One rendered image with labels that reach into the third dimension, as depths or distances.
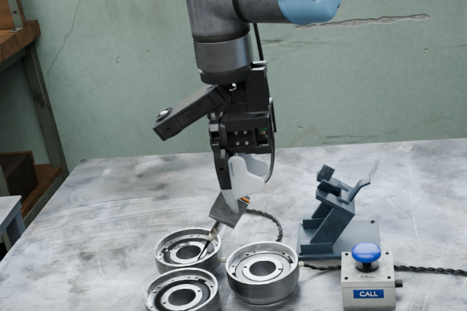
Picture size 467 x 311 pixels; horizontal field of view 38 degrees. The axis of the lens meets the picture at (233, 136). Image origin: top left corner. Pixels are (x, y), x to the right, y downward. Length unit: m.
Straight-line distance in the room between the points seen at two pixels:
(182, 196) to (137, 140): 1.53
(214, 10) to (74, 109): 2.04
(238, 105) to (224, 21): 0.12
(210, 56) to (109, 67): 1.87
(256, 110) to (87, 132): 2.01
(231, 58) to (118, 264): 0.44
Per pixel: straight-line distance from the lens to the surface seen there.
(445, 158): 1.34
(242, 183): 0.93
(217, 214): 0.98
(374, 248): 0.95
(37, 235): 1.29
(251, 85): 0.88
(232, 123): 0.89
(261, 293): 0.97
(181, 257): 1.10
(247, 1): 0.81
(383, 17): 2.50
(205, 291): 0.98
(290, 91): 2.60
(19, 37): 2.62
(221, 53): 0.85
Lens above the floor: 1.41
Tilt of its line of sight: 24 degrees down
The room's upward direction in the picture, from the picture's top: 9 degrees counter-clockwise
